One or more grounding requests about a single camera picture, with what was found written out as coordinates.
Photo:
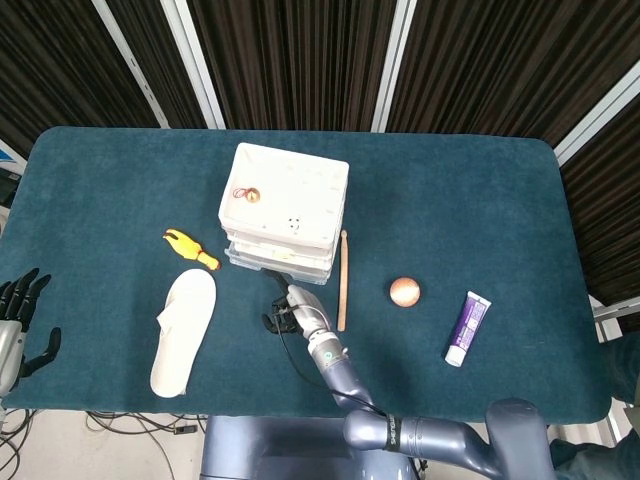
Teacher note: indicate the black power plug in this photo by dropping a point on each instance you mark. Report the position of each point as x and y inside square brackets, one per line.
[185, 429]

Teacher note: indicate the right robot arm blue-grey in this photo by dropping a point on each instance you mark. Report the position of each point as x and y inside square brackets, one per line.
[340, 375]

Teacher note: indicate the yellow rubber chicken toy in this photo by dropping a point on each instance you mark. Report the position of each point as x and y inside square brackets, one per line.
[187, 247]

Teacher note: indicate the white plastic drawer cabinet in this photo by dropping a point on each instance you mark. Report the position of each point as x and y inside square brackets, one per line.
[285, 180]

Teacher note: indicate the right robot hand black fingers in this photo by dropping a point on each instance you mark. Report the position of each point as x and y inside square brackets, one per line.
[310, 312]

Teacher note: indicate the blue-grey robot torso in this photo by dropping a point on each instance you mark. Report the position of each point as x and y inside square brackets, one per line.
[280, 450]

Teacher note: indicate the orange cork ball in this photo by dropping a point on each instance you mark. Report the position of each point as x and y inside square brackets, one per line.
[405, 291]

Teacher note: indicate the purple white toothpaste tube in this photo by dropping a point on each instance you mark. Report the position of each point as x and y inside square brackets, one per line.
[465, 335]

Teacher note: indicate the wooden drumstick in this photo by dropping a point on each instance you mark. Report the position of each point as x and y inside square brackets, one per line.
[343, 280]

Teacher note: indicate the clear plastic drawer with dividers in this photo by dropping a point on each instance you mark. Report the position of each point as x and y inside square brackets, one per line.
[305, 276]

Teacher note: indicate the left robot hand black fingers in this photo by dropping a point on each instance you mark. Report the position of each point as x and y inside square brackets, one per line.
[9, 345]

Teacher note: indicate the white disposable slipper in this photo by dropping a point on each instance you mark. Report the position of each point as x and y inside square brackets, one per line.
[180, 340]

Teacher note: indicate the white partition post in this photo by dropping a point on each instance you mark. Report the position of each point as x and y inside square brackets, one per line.
[195, 65]
[600, 116]
[133, 65]
[395, 65]

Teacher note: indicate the dark pleated curtain panel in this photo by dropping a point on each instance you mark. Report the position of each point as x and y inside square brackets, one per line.
[500, 60]
[300, 60]
[160, 60]
[615, 210]
[50, 60]

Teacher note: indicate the blue white box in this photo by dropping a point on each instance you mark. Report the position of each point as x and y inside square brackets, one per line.
[7, 157]

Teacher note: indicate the teal table cloth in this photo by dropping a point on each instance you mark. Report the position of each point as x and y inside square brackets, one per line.
[125, 175]

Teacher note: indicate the aluminium frame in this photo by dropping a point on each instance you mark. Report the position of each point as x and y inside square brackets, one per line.
[612, 311]

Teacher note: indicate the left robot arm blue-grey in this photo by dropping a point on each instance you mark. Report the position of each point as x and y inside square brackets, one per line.
[1, 407]

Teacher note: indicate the dark teal cloth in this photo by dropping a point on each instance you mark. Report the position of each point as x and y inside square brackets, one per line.
[622, 365]

